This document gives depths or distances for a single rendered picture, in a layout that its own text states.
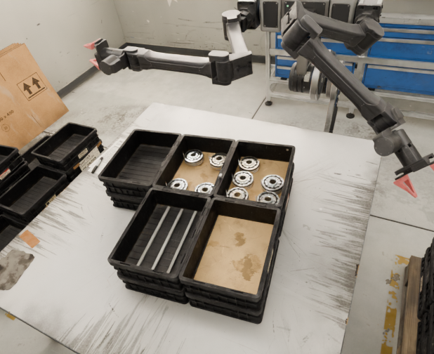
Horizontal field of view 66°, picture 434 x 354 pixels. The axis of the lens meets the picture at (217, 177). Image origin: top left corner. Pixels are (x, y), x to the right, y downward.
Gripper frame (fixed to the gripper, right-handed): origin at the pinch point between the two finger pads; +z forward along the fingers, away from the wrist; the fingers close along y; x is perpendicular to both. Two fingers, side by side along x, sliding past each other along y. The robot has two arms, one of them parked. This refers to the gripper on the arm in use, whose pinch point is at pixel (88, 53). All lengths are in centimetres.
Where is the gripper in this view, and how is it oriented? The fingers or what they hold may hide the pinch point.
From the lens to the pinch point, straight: 158.4
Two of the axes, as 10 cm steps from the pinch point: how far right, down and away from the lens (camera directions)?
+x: 4.4, -6.6, 6.1
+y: 1.1, 7.1, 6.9
